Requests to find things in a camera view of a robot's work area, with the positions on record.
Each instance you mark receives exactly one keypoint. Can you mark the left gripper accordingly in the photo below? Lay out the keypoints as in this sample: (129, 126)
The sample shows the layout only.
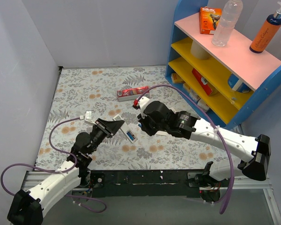
(103, 128)

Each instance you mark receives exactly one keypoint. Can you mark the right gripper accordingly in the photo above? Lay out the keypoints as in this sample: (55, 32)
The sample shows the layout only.
(145, 125)

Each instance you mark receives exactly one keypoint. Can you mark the blue batteries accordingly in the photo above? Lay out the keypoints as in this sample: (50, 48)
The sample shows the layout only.
(131, 136)

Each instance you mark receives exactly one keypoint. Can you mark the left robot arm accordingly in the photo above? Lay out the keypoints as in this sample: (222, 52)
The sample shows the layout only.
(30, 207)

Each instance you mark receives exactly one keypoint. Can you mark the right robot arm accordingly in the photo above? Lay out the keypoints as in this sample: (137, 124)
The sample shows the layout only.
(253, 153)

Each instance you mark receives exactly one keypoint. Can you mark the red toothpaste box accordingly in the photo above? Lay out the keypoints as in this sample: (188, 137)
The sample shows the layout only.
(131, 93)

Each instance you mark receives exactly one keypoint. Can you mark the floral table mat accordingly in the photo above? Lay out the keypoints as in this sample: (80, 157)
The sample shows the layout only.
(94, 89)

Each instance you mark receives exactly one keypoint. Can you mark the yellow soap pack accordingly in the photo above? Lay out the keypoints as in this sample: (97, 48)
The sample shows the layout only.
(176, 78)

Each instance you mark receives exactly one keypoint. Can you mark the red box on shelf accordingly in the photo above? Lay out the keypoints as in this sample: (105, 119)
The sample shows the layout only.
(205, 84)

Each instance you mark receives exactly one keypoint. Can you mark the beige paper roll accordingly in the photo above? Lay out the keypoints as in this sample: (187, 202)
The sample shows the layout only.
(198, 52)

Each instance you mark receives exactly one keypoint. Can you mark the blue yellow pink shelf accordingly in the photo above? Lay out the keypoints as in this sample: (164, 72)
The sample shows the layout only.
(260, 72)

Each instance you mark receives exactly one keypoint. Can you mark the blue white container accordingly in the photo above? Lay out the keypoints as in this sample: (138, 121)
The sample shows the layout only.
(237, 85)

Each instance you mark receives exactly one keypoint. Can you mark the orange razor box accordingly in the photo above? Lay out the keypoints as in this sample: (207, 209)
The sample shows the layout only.
(208, 19)

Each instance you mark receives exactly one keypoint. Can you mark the clear plastic bottle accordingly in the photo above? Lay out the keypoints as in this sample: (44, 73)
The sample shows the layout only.
(230, 15)

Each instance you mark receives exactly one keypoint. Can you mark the orange pump lotion bottle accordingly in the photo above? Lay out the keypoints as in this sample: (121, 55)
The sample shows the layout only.
(267, 32)

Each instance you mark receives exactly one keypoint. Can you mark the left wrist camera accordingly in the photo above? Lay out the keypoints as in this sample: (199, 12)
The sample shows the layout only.
(87, 118)

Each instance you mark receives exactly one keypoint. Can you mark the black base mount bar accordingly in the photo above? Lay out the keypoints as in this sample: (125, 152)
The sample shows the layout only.
(114, 183)

